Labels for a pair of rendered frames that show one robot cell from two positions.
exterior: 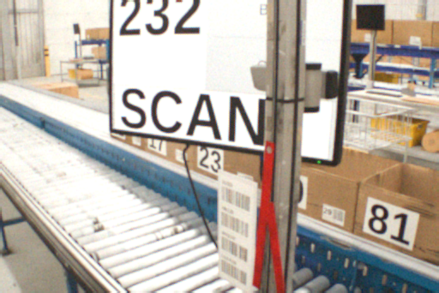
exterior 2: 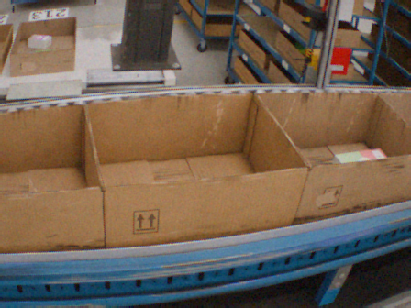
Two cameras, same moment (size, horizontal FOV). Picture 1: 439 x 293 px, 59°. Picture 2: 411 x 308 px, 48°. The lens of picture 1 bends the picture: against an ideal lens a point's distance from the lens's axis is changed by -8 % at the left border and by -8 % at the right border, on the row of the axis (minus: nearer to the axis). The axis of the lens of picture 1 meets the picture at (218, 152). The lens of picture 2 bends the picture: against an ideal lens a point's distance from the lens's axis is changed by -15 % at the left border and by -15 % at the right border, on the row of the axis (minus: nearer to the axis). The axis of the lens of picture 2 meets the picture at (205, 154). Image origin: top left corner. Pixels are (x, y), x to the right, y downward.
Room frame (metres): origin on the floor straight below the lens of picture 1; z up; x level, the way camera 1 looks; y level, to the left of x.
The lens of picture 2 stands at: (0.75, -1.98, 1.61)
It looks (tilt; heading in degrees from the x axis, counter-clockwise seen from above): 34 degrees down; 108
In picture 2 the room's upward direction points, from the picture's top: 8 degrees clockwise
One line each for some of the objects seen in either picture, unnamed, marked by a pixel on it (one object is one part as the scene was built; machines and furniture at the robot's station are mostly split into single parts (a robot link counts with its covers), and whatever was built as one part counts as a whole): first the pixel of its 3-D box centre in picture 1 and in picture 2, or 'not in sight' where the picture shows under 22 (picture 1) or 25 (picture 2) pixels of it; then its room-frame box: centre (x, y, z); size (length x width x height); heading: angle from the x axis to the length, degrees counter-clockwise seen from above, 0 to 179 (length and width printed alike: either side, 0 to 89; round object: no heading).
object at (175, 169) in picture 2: not in sight; (185, 168); (0.44, -1.14, 0.96); 0.39 x 0.29 x 0.17; 40
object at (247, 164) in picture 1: (249, 156); not in sight; (1.63, -0.13, 0.96); 0.39 x 0.29 x 0.17; 40
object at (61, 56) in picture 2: not in sight; (44, 44); (-0.51, -0.47, 0.80); 0.38 x 0.28 x 0.10; 127
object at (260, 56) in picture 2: not in sight; (272, 48); (0.10, 1.02, 0.39); 0.40 x 0.30 x 0.10; 131
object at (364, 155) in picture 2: not in sight; (365, 175); (0.81, -0.88, 0.92); 0.16 x 0.11 x 0.07; 43
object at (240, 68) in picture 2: not in sight; (267, 75); (0.10, 1.02, 0.19); 0.40 x 0.30 x 0.10; 129
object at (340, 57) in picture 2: not in sight; (334, 60); (0.59, -0.02, 0.85); 0.16 x 0.01 x 0.13; 40
